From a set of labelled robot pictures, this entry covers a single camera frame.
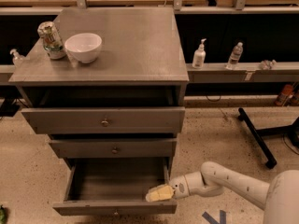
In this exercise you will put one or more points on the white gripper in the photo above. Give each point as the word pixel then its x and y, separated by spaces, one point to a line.
pixel 179 187

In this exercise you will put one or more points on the grey bottom drawer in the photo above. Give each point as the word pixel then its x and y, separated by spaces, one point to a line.
pixel 115 187

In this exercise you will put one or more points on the grey drawer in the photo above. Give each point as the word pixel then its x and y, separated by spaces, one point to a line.
pixel 115 187
pixel 105 120
pixel 114 148

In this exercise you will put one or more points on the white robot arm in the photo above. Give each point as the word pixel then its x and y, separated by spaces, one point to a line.
pixel 278 199

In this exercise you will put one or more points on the grey middle drawer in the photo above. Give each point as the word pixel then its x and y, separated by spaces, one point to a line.
pixel 114 148

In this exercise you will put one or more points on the grey top drawer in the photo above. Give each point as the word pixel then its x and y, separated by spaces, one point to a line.
pixel 105 120

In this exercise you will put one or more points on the grey drawer cabinet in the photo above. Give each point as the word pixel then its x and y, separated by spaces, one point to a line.
pixel 141 65

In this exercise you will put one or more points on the white pump lotion bottle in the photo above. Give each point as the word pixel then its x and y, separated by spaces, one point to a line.
pixel 199 55

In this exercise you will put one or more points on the black stand base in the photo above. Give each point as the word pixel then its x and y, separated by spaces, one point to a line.
pixel 292 131

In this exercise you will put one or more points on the clear plastic water bottle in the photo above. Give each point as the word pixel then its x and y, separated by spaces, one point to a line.
pixel 235 56

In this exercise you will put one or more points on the green object at floor edge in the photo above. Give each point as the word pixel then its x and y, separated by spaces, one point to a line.
pixel 3 217

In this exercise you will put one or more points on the orange spray bottle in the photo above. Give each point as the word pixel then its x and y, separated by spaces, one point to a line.
pixel 284 95

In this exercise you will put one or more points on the white ceramic bowl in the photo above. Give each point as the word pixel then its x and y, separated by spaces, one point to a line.
pixel 84 47

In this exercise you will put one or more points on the crumpled clear plastic wrap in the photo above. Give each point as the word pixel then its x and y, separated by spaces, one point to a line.
pixel 267 65

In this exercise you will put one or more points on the clear pump sanitizer bottle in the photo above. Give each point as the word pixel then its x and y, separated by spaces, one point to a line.
pixel 17 59

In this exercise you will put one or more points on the grey shelf rail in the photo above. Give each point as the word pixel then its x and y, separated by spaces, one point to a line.
pixel 244 73

